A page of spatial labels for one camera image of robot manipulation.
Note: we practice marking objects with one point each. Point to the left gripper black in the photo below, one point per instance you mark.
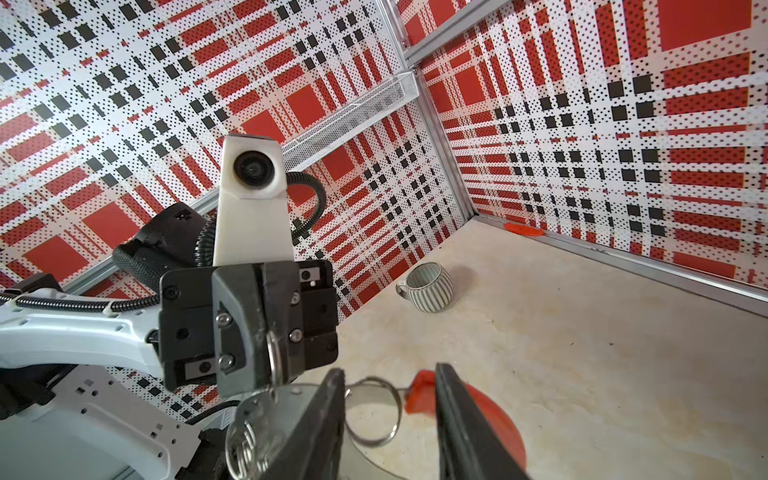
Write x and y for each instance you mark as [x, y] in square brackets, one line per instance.
[246, 327]

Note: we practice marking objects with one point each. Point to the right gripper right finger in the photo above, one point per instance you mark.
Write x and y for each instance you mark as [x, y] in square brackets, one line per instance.
[468, 447]

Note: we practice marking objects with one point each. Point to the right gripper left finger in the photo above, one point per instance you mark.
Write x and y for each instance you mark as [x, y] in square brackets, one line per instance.
[312, 426]

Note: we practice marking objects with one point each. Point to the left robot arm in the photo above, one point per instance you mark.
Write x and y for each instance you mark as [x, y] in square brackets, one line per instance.
[56, 352]

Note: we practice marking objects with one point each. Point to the grey striped ceramic mug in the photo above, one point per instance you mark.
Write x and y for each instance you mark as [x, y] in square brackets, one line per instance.
[428, 287]

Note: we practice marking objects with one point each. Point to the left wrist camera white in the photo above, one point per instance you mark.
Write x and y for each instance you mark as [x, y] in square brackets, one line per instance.
[252, 224]

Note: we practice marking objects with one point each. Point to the red marker at wall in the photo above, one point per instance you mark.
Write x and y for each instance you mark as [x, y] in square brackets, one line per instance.
[523, 230]

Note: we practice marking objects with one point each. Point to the white wire mesh basket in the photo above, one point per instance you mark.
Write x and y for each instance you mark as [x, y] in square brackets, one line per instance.
[351, 120]

